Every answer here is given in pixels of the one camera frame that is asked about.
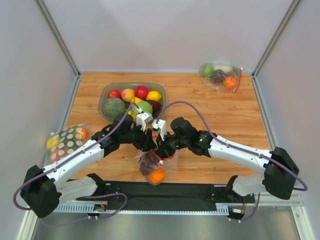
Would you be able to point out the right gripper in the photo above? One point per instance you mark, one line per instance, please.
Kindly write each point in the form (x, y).
(165, 144)

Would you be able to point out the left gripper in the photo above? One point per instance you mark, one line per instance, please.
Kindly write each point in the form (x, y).
(145, 140)

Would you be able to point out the clear zip bag orange seal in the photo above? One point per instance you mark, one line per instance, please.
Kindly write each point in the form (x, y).
(169, 165)

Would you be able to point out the fake green cabbage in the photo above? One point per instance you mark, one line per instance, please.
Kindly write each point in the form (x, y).
(144, 105)

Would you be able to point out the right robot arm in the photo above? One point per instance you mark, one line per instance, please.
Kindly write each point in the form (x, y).
(275, 170)

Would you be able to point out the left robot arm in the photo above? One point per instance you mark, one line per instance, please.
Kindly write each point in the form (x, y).
(45, 188)

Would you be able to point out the fake purple grapes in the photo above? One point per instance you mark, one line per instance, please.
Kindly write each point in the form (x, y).
(147, 162)

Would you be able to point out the fake orange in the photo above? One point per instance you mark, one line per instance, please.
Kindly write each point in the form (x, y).
(156, 176)

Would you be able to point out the fake dark red apple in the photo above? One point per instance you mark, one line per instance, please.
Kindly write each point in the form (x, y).
(156, 106)

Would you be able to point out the fake yellow pepper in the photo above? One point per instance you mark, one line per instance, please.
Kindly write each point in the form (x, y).
(135, 100)

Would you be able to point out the fake yellow lemon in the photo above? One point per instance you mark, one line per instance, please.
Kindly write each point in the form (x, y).
(154, 96)

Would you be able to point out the fake green melon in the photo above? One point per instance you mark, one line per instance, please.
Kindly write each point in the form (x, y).
(113, 107)

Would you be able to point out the fake red pomegranate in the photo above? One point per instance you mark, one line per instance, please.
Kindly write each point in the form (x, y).
(141, 92)

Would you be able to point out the fake peach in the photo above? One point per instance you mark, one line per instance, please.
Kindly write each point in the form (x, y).
(127, 95)

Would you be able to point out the left zip bag with food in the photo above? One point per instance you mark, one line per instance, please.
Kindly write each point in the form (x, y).
(66, 141)

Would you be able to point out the zip bag with food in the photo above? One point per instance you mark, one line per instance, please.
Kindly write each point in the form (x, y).
(66, 141)
(221, 77)

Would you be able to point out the far zip bag with food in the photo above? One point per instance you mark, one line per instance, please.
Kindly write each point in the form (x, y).
(221, 77)

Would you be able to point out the grey plastic fruit bowl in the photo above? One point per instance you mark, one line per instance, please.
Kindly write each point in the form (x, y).
(120, 86)

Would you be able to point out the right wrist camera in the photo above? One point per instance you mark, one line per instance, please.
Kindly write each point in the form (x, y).
(159, 125)

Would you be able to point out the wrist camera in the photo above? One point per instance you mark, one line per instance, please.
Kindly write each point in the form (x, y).
(142, 119)
(159, 125)

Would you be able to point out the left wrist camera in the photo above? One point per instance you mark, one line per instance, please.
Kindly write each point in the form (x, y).
(142, 119)

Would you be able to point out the white slotted cable duct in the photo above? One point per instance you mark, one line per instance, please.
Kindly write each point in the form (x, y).
(90, 207)

